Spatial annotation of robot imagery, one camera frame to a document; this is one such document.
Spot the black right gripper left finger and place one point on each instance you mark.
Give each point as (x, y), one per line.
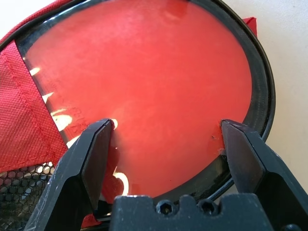
(72, 173)

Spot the black red mesh paddle case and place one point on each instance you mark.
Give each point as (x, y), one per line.
(21, 115)

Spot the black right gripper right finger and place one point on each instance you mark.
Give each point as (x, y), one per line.
(264, 163)

